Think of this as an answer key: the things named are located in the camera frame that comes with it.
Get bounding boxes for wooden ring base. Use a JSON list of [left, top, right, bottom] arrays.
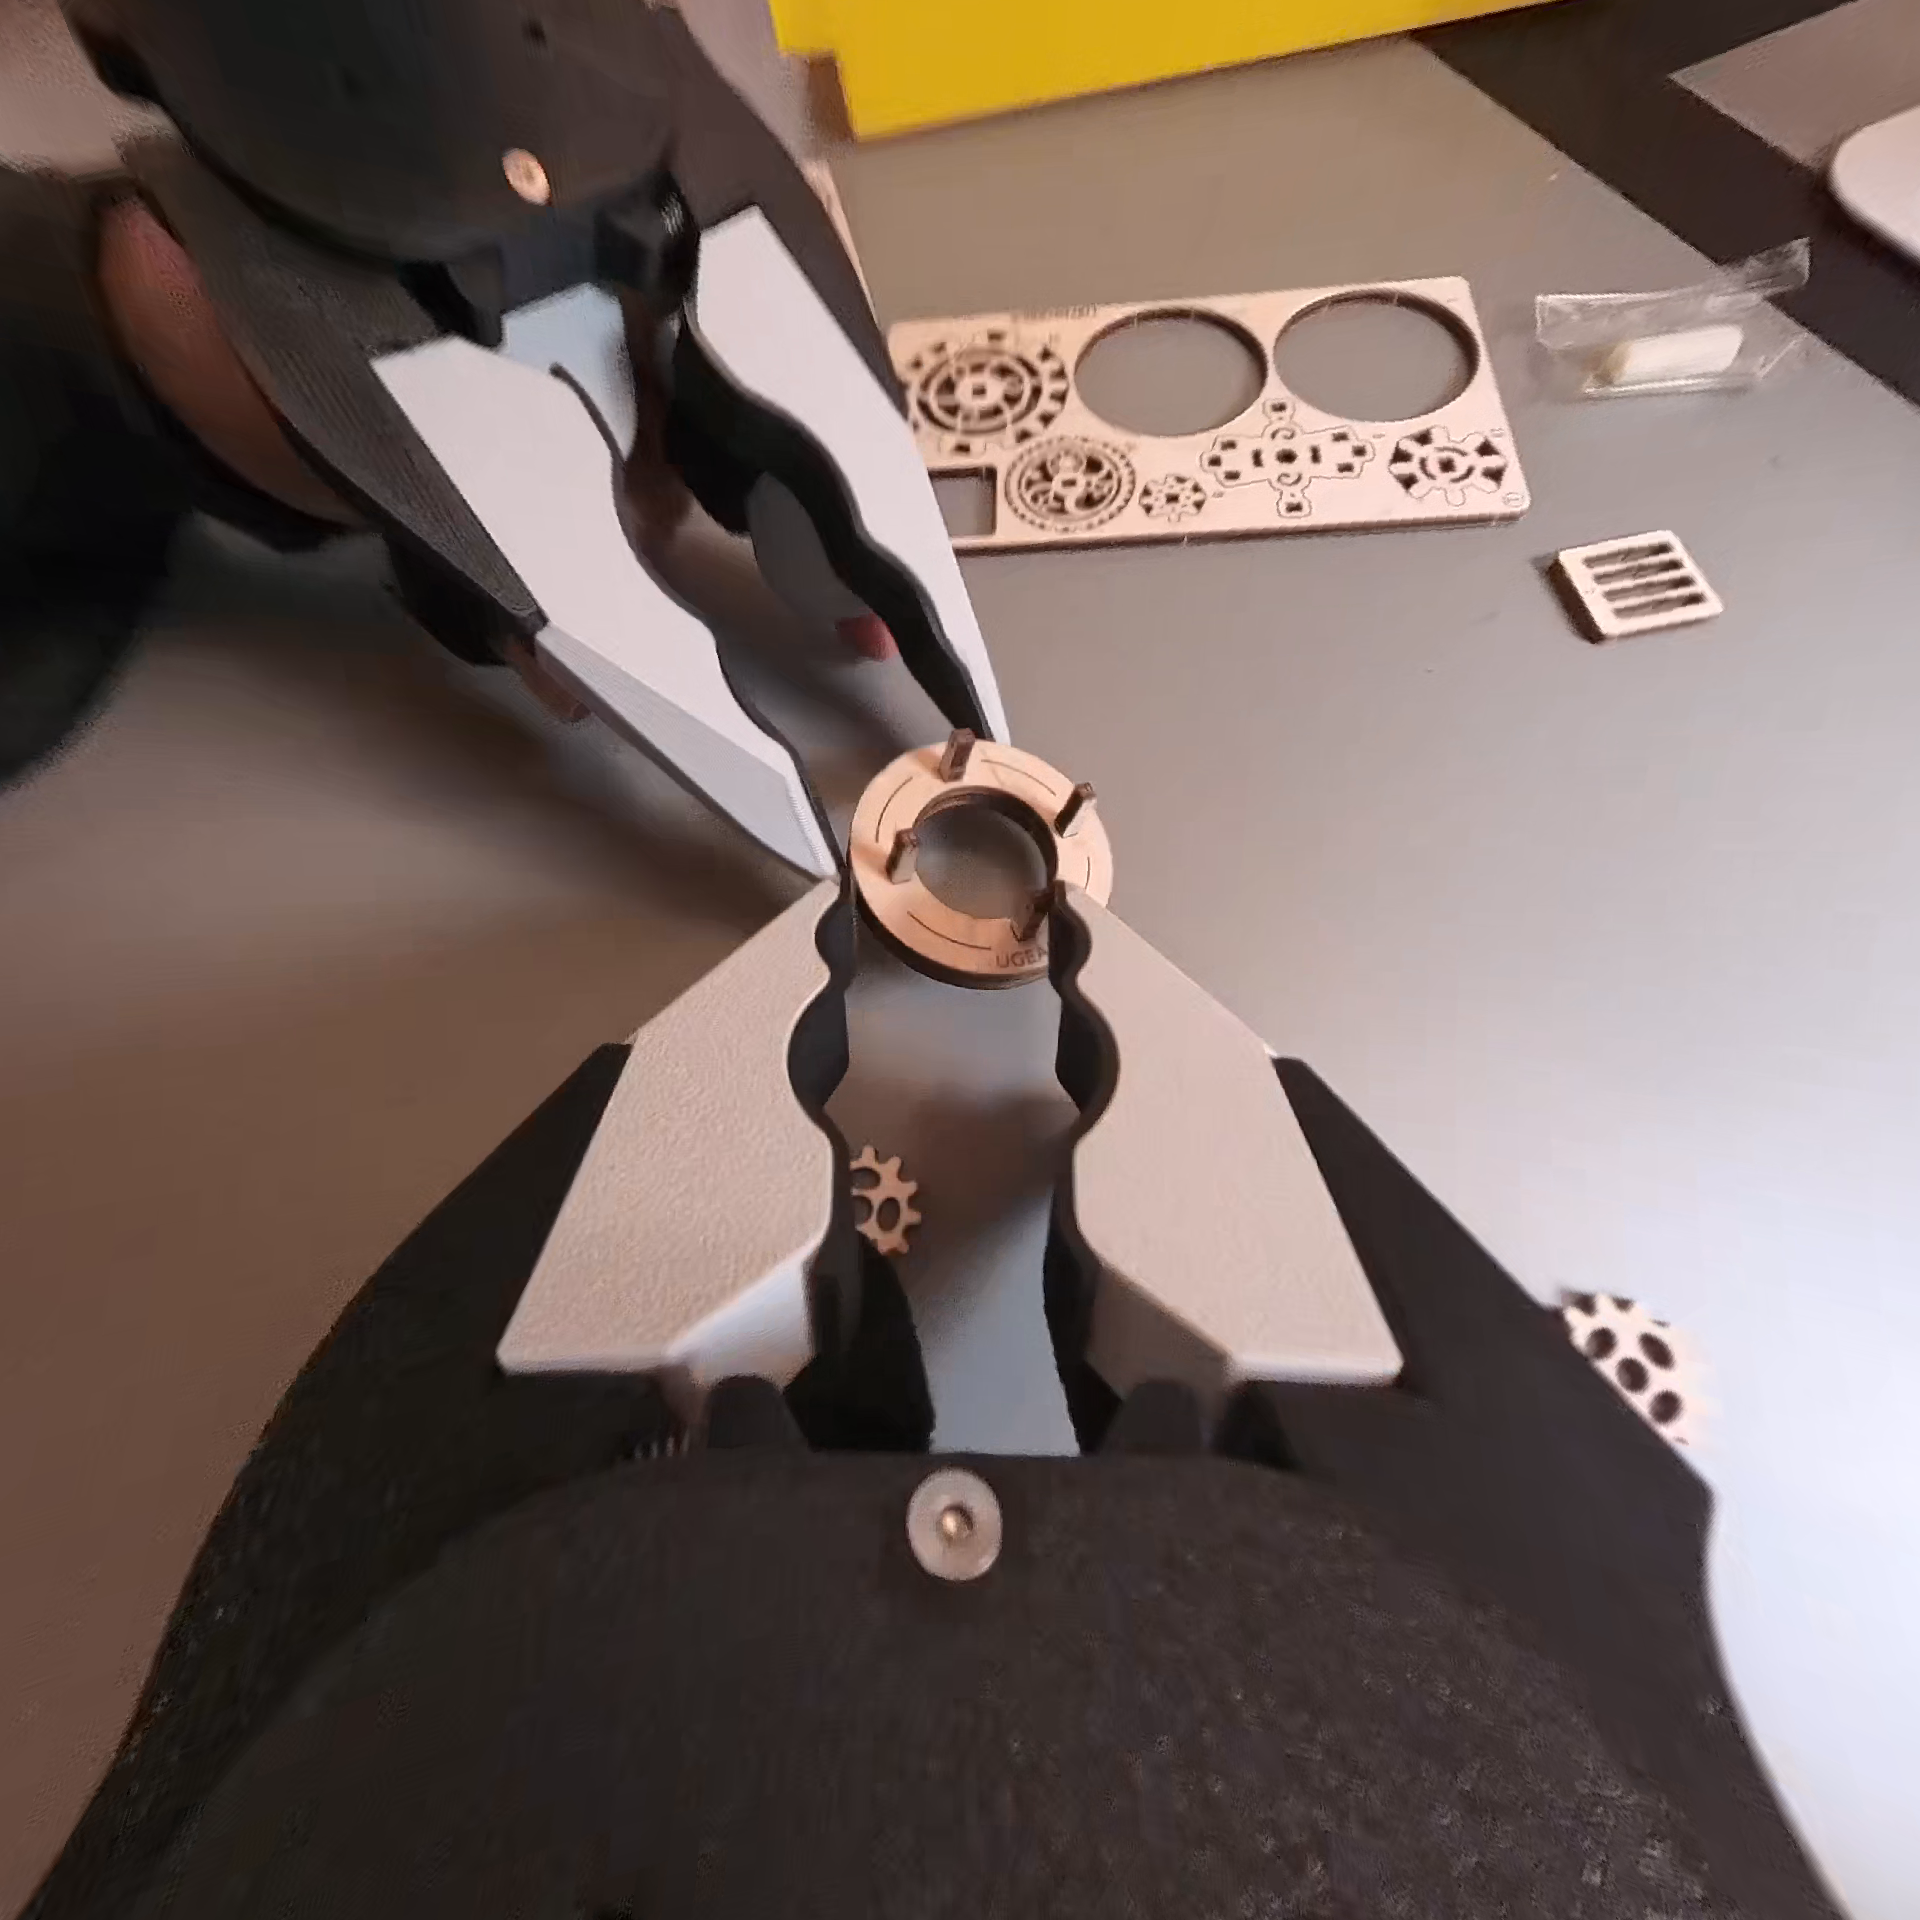
[[848, 729, 1119, 994]]

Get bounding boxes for yellow plastic bin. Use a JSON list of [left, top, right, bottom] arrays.
[[765, 0, 1509, 147]]

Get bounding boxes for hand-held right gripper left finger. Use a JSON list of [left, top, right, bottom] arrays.
[[496, 880, 856, 1434]]

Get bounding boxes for small slotted wooden frame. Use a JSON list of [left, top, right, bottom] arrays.
[[1544, 528, 1728, 647]]

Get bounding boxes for small wooden gear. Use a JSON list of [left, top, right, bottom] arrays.
[[848, 1147, 922, 1259], [1557, 1287, 1701, 1455]]

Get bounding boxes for white wax block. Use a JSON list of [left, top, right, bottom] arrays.
[[1592, 320, 1752, 394]]

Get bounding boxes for black desk mat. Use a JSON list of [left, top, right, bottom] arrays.
[[1416, 0, 1920, 325]]

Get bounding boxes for person's left hand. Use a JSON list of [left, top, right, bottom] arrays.
[[96, 202, 368, 528]]

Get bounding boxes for white flat device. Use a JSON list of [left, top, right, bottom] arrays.
[[1832, 113, 1920, 274]]

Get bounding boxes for clear plastic bag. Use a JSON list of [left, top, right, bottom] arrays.
[[1533, 239, 1812, 400]]

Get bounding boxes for wooden parts board round holes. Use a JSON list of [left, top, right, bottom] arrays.
[[882, 276, 1535, 561]]

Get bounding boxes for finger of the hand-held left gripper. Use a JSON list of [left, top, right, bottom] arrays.
[[672, 204, 1004, 746], [368, 285, 841, 883]]

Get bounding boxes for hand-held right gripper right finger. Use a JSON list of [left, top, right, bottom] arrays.
[[1046, 880, 1408, 1439]]

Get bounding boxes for person's left forearm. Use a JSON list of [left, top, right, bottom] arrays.
[[0, 151, 202, 799]]

